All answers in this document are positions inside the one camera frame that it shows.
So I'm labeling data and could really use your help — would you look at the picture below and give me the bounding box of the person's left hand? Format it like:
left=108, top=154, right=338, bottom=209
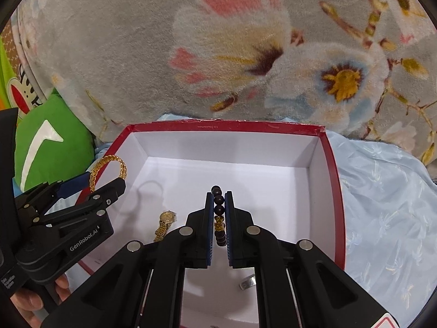
left=10, top=275, right=71, bottom=328

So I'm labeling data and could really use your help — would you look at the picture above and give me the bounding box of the green plush pillow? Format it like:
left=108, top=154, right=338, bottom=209
left=14, top=88, right=97, bottom=192

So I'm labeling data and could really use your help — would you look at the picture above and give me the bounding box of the grey floral blanket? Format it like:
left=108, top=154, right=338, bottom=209
left=15, top=0, right=437, bottom=166

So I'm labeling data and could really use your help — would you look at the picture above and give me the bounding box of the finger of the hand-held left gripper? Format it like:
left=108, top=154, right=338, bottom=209
left=14, top=172, right=95, bottom=212
left=32, top=177, right=127, bottom=228

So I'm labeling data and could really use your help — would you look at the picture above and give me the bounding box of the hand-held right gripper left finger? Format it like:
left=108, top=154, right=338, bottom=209
left=41, top=192, right=214, bottom=328

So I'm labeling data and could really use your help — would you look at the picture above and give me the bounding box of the gold wrist watch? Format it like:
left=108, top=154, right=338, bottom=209
left=152, top=211, right=178, bottom=243

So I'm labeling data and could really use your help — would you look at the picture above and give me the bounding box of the red cardboard box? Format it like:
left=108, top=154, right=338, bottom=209
left=77, top=120, right=347, bottom=328

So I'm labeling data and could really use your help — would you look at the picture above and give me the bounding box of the cartoon printed cloth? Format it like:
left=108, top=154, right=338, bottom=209
left=0, top=31, right=46, bottom=110

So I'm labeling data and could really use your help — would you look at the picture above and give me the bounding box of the light blue cloth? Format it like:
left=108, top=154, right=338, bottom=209
left=92, top=112, right=437, bottom=328

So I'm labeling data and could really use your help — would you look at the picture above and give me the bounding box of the dark bead bracelet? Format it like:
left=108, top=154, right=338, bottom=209
left=211, top=185, right=228, bottom=247

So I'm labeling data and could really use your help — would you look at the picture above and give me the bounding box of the gold chain necklace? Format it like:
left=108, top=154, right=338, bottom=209
left=89, top=155, right=128, bottom=194

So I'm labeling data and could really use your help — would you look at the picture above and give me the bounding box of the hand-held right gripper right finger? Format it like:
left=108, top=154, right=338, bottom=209
left=225, top=191, right=401, bottom=328

